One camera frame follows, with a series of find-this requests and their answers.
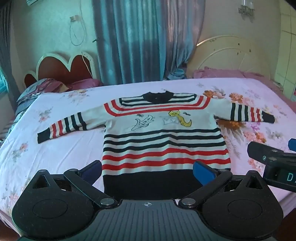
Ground striped cartoon sweater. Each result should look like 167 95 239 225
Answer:
37 91 275 200

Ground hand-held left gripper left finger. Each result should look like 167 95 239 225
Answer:
31 160 118 209

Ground cream wardrobe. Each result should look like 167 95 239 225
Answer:
275 7 296 103

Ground patterned dark blanket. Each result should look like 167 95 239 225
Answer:
14 78 70 117

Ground looped wall cable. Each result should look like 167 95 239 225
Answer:
69 0 86 47

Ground red heart-shaped headboard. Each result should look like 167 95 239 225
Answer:
24 51 97 89

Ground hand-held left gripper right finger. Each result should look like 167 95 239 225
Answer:
178 161 267 209

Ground pink floral bed sheet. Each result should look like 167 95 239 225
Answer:
0 77 296 232

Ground magenta satin pillow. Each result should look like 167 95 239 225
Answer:
67 78 103 91

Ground blue curtain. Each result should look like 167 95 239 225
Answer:
91 0 207 85

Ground cream arched headboard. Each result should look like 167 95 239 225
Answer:
186 35 271 80

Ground pink pillow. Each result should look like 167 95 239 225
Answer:
193 66 263 80

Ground grey window curtain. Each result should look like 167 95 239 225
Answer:
0 0 15 98

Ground wall lamp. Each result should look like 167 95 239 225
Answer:
238 0 255 16

